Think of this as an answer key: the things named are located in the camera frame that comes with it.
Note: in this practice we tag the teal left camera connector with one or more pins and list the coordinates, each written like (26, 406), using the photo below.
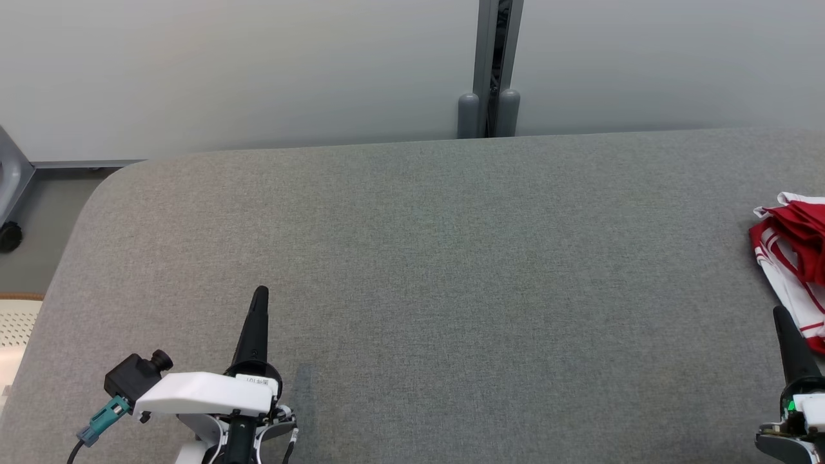
(106, 415)

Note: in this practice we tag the grey metal stand leg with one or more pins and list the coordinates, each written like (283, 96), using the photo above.
(16, 180)

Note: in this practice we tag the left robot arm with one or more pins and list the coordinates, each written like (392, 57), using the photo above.
(238, 444)

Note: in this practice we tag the red basketball jersey white sleeves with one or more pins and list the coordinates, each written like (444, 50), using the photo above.
(789, 296)

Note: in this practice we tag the grey cylindrical post foot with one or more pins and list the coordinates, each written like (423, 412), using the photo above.
(508, 113)
(468, 116)

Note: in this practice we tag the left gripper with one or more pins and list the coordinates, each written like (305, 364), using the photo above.
(206, 393)

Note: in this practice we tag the grey metal partition post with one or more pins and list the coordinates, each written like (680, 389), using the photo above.
(483, 45)

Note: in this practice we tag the beige perforated laundry basket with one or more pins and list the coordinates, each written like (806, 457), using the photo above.
(16, 322)

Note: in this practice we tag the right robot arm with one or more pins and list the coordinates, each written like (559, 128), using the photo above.
(786, 444)

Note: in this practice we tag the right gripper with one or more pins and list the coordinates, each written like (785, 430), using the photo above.
(809, 406)

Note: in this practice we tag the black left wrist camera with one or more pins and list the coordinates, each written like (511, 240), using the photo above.
(132, 380)

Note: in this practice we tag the black caster wheel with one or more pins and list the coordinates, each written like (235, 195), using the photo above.
(9, 237)

